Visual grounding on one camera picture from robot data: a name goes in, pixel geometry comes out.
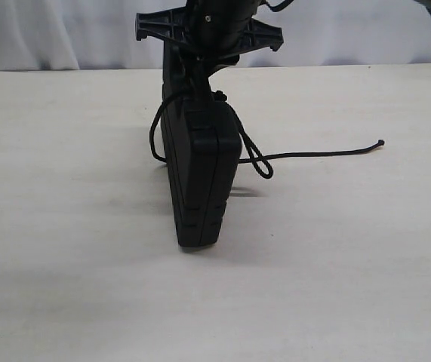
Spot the black cord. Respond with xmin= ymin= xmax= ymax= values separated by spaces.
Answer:
xmin=147 ymin=90 xmax=386 ymax=179

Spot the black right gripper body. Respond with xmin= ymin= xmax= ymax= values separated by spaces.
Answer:
xmin=135 ymin=0 xmax=284 ymax=60

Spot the black plastic carrying case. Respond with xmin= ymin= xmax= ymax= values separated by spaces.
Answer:
xmin=160 ymin=44 xmax=242 ymax=250

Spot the white curtain backdrop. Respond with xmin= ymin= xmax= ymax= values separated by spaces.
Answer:
xmin=0 ymin=0 xmax=431 ymax=71

